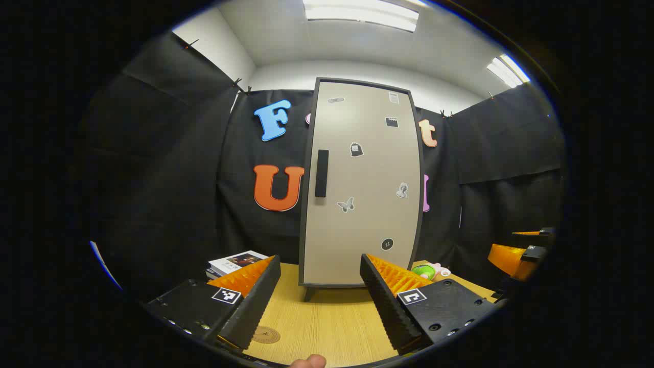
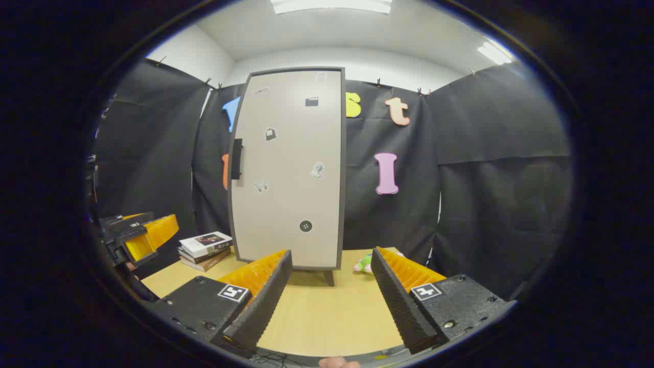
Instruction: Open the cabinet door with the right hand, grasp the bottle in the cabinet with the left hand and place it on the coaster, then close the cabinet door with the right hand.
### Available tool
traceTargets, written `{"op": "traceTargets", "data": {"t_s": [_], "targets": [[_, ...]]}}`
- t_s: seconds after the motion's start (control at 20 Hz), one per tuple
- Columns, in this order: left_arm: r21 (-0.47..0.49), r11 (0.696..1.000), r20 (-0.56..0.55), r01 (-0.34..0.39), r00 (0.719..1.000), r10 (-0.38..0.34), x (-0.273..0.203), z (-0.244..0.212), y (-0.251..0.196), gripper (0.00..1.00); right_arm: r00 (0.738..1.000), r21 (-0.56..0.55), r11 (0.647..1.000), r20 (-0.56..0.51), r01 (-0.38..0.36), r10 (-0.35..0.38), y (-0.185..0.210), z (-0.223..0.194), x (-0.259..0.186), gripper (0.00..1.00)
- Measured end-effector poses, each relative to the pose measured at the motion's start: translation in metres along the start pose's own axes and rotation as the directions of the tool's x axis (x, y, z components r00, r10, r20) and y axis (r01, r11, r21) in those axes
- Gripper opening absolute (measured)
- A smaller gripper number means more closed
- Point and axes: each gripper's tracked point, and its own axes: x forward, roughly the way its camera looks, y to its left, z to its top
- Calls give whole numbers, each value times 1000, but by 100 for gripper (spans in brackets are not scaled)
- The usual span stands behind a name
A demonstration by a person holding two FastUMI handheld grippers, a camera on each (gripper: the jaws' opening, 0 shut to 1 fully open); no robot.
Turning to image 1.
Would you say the black backdrop cloth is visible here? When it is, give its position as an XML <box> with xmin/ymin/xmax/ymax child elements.
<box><xmin>82</xmin><ymin>31</ymin><xmax>568</xmax><ymax>307</ymax></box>

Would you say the stack of books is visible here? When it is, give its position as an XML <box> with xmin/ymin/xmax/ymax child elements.
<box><xmin>206</xmin><ymin>250</ymin><xmax>270</xmax><ymax>281</ymax></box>

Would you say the black door handle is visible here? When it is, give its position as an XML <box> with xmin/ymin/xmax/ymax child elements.
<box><xmin>315</xmin><ymin>149</ymin><xmax>329</xmax><ymax>198</ymax></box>

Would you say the small ceiling light panel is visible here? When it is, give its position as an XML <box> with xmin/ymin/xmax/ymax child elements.
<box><xmin>486</xmin><ymin>54</ymin><xmax>531</xmax><ymax>88</ymax></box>

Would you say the green and pink plush toy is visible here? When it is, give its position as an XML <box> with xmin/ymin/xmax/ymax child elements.
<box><xmin>411</xmin><ymin>262</ymin><xmax>451</xmax><ymax>281</ymax></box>

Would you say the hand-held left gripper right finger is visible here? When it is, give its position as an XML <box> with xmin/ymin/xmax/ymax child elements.
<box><xmin>360</xmin><ymin>253</ymin><xmax>500</xmax><ymax>356</ymax></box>

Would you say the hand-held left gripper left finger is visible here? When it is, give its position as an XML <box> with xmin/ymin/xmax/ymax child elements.
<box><xmin>143</xmin><ymin>255</ymin><xmax>282</xmax><ymax>353</ymax></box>

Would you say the long ceiling light panel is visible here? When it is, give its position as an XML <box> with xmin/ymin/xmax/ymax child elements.
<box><xmin>302</xmin><ymin>0</ymin><xmax>419</xmax><ymax>32</ymax></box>

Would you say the brown round coaster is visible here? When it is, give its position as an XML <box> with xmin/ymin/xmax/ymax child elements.
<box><xmin>251</xmin><ymin>326</ymin><xmax>281</xmax><ymax>344</ymax></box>

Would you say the grey cabinet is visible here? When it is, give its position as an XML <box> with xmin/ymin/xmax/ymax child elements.
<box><xmin>298</xmin><ymin>77</ymin><xmax>426</xmax><ymax>303</ymax></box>

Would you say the beige cabinet door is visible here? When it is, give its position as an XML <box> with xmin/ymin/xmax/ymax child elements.
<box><xmin>299</xmin><ymin>78</ymin><xmax>425</xmax><ymax>288</ymax></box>

